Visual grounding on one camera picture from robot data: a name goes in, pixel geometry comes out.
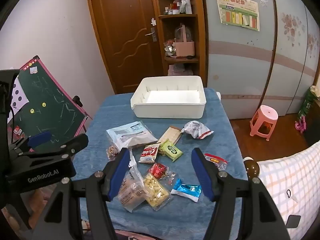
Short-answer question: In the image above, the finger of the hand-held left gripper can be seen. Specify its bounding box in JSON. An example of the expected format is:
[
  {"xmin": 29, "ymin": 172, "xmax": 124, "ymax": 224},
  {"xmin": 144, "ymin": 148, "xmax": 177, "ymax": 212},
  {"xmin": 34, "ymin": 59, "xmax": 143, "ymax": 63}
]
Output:
[
  {"xmin": 30, "ymin": 133, "xmax": 90, "ymax": 159},
  {"xmin": 10, "ymin": 130, "xmax": 53, "ymax": 153}
]

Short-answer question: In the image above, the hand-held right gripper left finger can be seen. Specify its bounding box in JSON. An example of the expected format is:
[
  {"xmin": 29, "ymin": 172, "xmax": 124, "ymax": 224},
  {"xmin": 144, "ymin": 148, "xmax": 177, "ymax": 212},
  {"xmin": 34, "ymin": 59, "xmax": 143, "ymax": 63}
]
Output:
[{"xmin": 31, "ymin": 147, "xmax": 131, "ymax": 240}]

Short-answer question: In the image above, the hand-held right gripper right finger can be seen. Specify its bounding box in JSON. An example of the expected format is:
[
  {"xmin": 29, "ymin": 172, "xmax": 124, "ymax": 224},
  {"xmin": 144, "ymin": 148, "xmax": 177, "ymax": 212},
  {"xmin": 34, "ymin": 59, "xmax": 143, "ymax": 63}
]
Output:
[{"xmin": 191, "ymin": 147, "xmax": 295, "ymax": 240}]

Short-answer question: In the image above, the blue foil packet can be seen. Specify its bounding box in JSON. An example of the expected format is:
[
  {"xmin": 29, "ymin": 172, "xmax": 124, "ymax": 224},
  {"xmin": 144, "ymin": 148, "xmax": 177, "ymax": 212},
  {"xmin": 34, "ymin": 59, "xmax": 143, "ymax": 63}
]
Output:
[{"xmin": 170, "ymin": 179, "xmax": 202, "ymax": 202}]

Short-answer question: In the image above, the orange biscuit packet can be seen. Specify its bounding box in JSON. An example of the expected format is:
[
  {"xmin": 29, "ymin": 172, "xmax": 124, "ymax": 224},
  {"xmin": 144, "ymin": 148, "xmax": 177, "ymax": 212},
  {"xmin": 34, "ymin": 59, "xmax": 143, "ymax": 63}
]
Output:
[{"xmin": 117, "ymin": 164, "xmax": 148, "ymax": 213}]

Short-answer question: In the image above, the clear packet with red label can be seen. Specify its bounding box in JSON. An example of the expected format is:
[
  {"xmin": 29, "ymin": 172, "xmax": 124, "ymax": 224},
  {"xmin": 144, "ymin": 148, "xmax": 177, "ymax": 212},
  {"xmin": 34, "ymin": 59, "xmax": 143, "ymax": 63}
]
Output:
[{"xmin": 204, "ymin": 153, "xmax": 228, "ymax": 170}]

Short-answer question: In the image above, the small clear nut packet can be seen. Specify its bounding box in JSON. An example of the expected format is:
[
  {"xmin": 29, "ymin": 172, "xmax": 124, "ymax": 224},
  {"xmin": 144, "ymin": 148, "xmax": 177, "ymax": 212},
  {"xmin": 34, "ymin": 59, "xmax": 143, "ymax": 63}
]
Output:
[{"xmin": 106, "ymin": 144, "xmax": 120, "ymax": 161}]

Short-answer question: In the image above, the red white cookie packet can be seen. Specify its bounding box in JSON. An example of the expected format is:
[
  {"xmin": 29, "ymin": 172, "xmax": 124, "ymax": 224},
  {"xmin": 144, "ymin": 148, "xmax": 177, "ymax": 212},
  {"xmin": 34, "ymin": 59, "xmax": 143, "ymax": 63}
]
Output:
[{"xmin": 138, "ymin": 146, "xmax": 160, "ymax": 165}]

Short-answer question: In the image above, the clear puffed snack packet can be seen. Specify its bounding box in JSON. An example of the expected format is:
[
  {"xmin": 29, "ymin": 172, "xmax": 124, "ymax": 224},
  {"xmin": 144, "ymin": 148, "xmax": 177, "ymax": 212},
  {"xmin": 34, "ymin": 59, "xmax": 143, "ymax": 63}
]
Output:
[{"xmin": 143, "ymin": 174, "xmax": 173, "ymax": 211}]

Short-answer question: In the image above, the small red snack packet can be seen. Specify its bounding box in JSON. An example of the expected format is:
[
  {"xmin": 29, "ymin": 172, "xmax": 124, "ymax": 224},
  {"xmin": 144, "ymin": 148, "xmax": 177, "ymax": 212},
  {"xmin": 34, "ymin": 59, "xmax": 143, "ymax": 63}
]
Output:
[{"xmin": 148, "ymin": 163, "xmax": 176, "ymax": 183}]

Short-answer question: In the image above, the green snack packet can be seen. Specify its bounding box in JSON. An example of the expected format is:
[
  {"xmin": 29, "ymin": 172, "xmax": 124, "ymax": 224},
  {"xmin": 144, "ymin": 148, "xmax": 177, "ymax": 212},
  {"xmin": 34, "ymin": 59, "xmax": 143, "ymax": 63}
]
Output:
[{"xmin": 158, "ymin": 140, "xmax": 184, "ymax": 162}]

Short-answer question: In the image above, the large white grey packet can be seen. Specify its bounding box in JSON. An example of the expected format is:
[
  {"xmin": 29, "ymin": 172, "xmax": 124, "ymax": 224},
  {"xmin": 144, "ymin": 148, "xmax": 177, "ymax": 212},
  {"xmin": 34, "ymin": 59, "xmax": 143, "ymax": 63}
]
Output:
[{"xmin": 106, "ymin": 121, "xmax": 158, "ymax": 153}]

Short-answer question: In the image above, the silver red wrapper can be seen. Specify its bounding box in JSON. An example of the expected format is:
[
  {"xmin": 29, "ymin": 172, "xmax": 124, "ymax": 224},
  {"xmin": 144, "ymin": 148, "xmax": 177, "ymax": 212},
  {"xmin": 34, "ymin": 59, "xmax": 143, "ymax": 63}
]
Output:
[{"xmin": 181, "ymin": 120, "xmax": 214, "ymax": 139}]

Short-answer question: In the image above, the beige wafer packet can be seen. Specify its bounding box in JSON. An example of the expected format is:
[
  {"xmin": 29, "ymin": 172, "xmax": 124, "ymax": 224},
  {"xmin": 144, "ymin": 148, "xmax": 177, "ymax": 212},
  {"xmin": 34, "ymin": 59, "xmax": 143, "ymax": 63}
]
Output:
[{"xmin": 157, "ymin": 126, "xmax": 182, "ymax": 148}]

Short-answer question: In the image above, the white plastic bin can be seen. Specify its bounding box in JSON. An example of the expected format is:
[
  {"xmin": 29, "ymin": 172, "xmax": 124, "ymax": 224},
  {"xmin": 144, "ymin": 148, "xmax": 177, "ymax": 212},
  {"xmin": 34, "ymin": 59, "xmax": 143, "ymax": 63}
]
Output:
[{"xmin": 130, "ymin": 76, "xmax": 207, "ymax": 119}]

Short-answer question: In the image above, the pink framed chalkboard easel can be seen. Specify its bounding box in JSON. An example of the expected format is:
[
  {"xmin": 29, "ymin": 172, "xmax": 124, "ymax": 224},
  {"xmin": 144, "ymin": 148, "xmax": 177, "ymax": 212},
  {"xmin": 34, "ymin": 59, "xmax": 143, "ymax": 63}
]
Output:
[{"xmin": 7, "ymin": 55, "xmax": 93, "ymax": 153}]

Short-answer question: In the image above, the white dotted paper sheet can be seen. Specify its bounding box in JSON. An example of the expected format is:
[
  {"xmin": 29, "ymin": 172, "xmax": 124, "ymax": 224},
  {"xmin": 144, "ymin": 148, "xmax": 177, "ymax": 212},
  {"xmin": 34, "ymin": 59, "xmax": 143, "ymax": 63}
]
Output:
[{"xmin": 7, "ymin": 76, "xmax": 30, "ymax": 124}]

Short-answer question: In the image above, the blue blanket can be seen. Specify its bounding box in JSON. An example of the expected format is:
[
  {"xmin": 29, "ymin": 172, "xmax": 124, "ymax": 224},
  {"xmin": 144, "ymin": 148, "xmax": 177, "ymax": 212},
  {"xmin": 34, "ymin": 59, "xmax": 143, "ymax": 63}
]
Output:
[{"xmin": 69, "ymin": 87, "xmax": 249, "ymax": 240}]

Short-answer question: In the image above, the checked bedding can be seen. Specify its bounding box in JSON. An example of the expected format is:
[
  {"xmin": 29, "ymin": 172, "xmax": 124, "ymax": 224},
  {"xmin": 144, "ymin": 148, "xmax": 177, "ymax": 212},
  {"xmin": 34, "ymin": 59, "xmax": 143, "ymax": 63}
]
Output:
[{"xmin": 257, "ymin": 140, "xmax": 320, "ymax": 228}]

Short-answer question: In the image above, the pink plastic stool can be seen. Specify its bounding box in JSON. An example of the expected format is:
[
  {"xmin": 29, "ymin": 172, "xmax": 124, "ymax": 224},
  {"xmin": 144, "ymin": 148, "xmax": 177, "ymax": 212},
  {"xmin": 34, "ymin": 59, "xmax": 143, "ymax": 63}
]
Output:
[{"xmin": 250, "ymin": 104, "xmax": 279, "ymax": 141}]

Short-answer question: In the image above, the folded pink cloth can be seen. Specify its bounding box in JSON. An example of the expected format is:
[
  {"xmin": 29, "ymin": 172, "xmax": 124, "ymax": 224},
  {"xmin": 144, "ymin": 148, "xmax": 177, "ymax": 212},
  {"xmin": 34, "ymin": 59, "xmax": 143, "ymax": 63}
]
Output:
[{"xmin": 168, "ymin": 64, "xmax": 193, "ymax": 77}]

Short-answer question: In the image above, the pink toy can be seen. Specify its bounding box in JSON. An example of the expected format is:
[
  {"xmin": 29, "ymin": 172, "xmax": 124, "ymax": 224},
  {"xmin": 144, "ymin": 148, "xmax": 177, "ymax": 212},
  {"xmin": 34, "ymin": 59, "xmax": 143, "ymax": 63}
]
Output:
[{"xmin": 294, "ymin": 116, "xmax": 307, "ymax": 133}]

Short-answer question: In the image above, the floral sliding wardrobe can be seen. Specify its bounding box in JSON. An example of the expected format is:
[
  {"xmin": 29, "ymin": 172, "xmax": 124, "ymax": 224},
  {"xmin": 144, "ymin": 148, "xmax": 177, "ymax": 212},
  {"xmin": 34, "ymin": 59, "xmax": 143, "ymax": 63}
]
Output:
[{"xmin": 202, "ymin": 0, "xmax": 320, "ymax": 120}]

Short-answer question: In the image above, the brown wooden door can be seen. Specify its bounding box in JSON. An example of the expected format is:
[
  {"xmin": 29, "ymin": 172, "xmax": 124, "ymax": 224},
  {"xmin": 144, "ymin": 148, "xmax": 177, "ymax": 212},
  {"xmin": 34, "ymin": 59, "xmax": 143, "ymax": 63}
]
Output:
[{"xmin": 86, "ymin": 0, "xmax": 165, "ymax": 94}]

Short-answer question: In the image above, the green bag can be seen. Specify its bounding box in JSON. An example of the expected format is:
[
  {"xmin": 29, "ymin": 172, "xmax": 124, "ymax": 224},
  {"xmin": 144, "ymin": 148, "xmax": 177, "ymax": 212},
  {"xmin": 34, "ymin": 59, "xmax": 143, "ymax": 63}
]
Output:
[{"xmin": 297, "ymin": 86, "xmax": 317, "ymax": 120}]

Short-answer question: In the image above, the pink basket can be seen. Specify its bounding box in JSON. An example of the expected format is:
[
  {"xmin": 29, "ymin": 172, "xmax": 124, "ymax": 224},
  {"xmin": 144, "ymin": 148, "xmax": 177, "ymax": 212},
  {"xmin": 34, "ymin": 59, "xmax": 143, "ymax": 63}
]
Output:
[{"xmin": 174, "ymin": 24, "xmax": 195, "ymax": 57}]

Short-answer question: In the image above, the pile of foil wrappers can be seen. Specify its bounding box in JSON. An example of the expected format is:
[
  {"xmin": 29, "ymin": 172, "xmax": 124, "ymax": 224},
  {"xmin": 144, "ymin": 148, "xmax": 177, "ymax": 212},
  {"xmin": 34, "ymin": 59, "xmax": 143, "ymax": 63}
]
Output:
[{"xmin": 164, "ymin": 39, "xmax": 177, "ymax": 58}]

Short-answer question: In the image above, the wooden corner shelf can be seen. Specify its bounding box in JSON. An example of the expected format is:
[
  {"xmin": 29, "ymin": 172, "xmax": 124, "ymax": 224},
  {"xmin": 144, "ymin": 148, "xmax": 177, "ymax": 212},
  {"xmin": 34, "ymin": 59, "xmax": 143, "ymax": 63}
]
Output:
[{"xmin": 150, "ymin": 0, "xmax": 208, "ymax": 87}]

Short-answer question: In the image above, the group of bottles and jars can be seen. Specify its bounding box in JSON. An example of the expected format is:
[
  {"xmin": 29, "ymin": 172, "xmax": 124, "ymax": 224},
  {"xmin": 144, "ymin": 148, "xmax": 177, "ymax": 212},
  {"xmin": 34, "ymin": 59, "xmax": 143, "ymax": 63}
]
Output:
[{"xmin": 164, "ymin": 0, "xmax": 193, "ymax": 15}]

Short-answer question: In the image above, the metal door handle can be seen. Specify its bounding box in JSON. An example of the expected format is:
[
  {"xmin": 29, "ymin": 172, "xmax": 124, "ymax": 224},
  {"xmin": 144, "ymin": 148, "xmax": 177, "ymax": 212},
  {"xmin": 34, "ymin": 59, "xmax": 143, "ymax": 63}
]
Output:
[{"xmin": 145, "ymin": 27, "xmax": 158, "ymax": 42}]

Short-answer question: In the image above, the wall poster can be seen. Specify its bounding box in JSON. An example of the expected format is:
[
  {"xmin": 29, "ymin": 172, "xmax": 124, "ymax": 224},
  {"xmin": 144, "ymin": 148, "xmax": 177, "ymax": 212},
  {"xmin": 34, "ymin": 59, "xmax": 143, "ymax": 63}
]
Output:
[{"xmin": 214, "ymin": 0, "xmax": 260, "ymax": 32}]

